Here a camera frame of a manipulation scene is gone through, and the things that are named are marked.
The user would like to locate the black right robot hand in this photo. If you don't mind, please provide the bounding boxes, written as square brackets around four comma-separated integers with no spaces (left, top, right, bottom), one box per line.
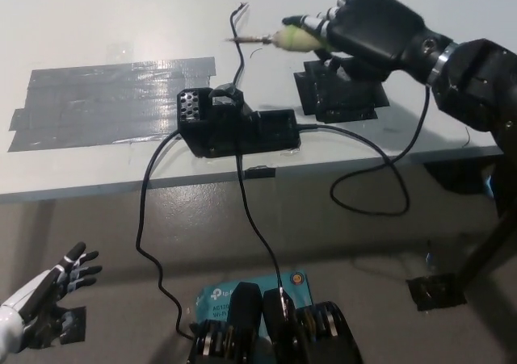
[281,0,452,85]

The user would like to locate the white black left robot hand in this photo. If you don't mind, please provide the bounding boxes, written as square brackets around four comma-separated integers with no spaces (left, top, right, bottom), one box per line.
[11,241,103,351]

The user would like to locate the soldering iron with taped handle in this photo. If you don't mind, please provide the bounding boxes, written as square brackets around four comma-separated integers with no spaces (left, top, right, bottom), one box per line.
[222,23,334,55]

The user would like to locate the black soldering iron cable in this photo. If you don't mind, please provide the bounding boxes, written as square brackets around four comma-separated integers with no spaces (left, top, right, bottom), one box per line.
[296,84,431,217]

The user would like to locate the black robot torso blocks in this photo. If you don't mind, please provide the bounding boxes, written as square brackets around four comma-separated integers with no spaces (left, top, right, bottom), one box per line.
[187,282,363,364]

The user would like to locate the black floor stand base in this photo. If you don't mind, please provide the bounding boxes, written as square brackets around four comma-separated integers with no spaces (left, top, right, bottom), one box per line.
[406,273,468,312]

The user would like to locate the black floor tape patch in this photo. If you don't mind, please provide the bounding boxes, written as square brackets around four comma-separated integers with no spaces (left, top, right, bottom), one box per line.
[60,306,87,345]

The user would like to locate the black fixture block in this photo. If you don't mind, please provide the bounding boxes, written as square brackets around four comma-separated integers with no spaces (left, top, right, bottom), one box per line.
[177,82,302,160]

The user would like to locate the teal tp-link box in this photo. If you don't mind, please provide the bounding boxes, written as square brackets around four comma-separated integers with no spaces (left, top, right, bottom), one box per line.
[195,270,314,341]

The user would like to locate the small black tape strip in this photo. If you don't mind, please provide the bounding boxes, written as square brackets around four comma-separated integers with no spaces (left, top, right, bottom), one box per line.
[245,165,277,180]

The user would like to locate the black table leg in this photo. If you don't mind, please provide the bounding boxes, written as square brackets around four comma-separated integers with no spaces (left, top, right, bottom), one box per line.
[457,202,517,291]

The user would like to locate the black power cable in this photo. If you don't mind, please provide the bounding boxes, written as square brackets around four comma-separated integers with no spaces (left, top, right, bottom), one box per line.
[134,132,198,340]

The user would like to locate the thin black frayed wire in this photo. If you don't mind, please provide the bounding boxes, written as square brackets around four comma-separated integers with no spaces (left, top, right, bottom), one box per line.
[229,2,250,86]

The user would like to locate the grey duct tape patch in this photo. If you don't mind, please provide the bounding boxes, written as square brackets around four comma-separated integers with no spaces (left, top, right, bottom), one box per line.
[7,56,218,153]

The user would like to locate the black cable with connector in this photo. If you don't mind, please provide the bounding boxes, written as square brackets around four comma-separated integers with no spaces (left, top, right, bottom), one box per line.
[233,153,294,320]

